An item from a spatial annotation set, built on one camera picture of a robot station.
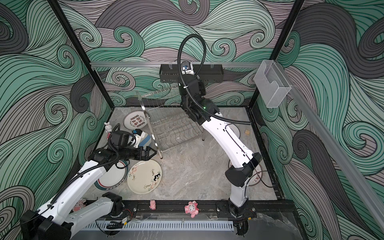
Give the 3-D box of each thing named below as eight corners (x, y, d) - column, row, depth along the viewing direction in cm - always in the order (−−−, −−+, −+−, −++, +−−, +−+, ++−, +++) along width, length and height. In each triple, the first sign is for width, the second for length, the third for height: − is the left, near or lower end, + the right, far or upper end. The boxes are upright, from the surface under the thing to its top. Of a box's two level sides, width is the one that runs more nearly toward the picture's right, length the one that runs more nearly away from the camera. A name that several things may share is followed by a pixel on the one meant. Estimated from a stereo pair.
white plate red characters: (120, 130, 108) (119, 128, 106) (127, 112, 120) (126, 110, 118) (145, 130, 108) (144, 128, 107) (149, 112, 120) (149, 110, 119)
